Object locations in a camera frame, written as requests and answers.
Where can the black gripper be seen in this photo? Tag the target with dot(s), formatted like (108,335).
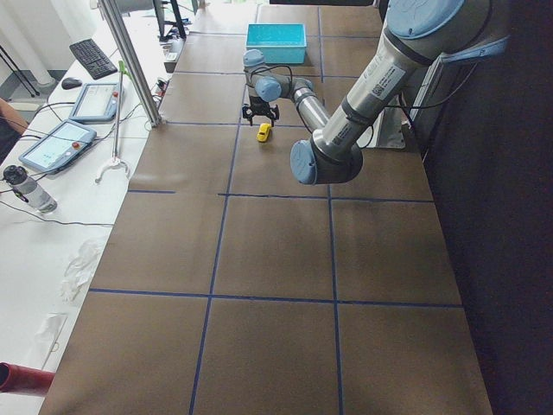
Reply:
(259,108)

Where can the yellow beetle toy car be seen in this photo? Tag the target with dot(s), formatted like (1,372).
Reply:
(263,132)

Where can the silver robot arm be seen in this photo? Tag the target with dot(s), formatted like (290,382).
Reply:
(414,35)

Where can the light blue plastic bin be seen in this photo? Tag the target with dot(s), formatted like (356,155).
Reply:
(281,43)

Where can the reacher grabber tool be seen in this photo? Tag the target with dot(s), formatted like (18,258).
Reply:
(115,161)

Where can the upper teach pendant tablet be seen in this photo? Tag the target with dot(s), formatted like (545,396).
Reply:
(96,104)

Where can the teach pendant tablet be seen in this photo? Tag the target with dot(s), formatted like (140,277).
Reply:
(96,104)
(60,147)

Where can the black keyboard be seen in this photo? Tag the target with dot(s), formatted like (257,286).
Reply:
(92,59)

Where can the black computer mouse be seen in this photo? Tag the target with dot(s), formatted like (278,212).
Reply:
(71,83)

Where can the lower teach pendant tablet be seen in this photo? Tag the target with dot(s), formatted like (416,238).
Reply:
(60,147)

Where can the clear water bottle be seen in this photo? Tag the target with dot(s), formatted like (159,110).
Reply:
(28,189)

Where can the white paper tissue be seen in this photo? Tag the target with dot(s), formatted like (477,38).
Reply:
(49,332)

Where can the red cylinder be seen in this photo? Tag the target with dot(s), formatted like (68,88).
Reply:
(25,380)

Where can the aluminium frame post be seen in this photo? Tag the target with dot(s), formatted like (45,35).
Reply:
(122,38)

